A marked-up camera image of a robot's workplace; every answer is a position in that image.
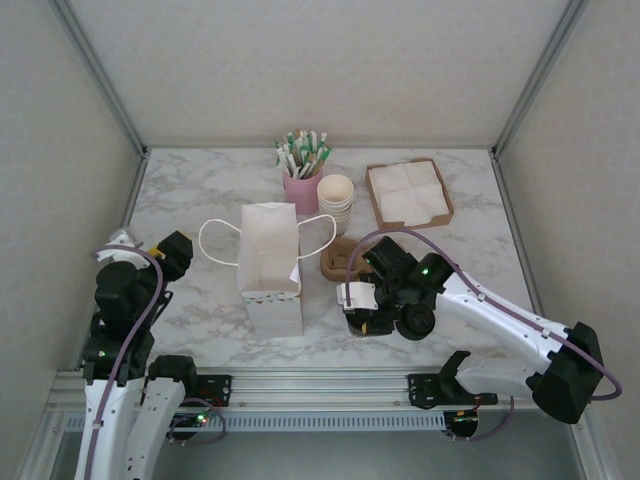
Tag pink straw holder cup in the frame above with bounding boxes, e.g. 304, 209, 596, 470
281, 169, 324, 216

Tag stack of paper cups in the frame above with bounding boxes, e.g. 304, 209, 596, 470
317, 174, 355, 211

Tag brown cardboard napkin tray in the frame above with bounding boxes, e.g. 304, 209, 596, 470
365, 158, 455, 234

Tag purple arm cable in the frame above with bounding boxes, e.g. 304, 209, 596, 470
79, 243, 227, 480
341, 228, 625, 445

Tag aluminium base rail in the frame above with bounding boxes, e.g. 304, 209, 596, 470
49, 367, 546, 412

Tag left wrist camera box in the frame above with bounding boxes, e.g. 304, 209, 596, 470
96, 225, 141, 262

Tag white paper napkin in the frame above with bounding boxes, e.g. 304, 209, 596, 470
372, 160, 447, 225

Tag red black power wires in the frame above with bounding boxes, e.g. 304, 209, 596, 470
469, 394, 501, 416
197, 392, 226, 416

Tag coffee cup with black lid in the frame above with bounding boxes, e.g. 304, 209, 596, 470
347, 319, 386, 339

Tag aluminium frame post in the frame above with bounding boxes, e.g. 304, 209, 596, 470
52, 0, 150, 157
19, 412, 69, 480
572, 424, 604, 480
489, 0, 592, 160

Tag aluminium table edge rail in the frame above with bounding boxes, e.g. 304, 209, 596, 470
492, 148, 545, 309
117, 148, 150, 236

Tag grey slotted cable duct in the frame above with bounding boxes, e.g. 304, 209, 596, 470
64, 411, 447, 432

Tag black plastic cup lid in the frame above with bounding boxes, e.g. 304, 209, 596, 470
394, 302, 440, 343

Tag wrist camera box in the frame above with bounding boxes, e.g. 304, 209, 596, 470
334, 280, 380, 312
96, 225, 141, 262

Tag green-lit controller circuit board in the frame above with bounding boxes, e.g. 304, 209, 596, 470
168, 407, 224, 441
447, 408, 482, 441

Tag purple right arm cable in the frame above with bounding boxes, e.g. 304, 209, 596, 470
341, 228, 625, 445

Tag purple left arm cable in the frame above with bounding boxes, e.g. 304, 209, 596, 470
79, 243, 227, 480

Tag brown pulp cup carrier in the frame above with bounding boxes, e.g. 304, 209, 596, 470
318, 237, 369, 285

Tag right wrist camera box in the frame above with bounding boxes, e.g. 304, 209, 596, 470
334, 280, 380, 312

